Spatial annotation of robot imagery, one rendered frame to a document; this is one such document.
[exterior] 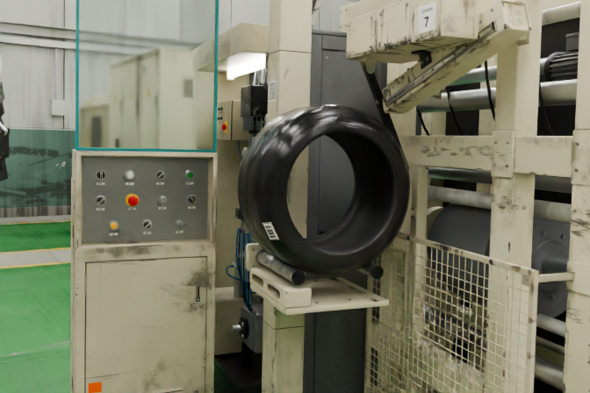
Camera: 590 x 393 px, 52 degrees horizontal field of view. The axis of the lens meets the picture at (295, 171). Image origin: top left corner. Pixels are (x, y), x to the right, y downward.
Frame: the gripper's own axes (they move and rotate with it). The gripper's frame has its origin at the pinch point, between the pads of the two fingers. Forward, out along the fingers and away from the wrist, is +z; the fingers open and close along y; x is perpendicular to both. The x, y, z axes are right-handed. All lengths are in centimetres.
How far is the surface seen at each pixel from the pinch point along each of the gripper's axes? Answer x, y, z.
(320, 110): 65, 72, -14
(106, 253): 41, -8, 50
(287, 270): 46, 72, 34
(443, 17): 78, 105, -43
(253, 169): 47, 59, 3
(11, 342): 81, -159, 177
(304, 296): 44, 80, 40
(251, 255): 60, 48, 43
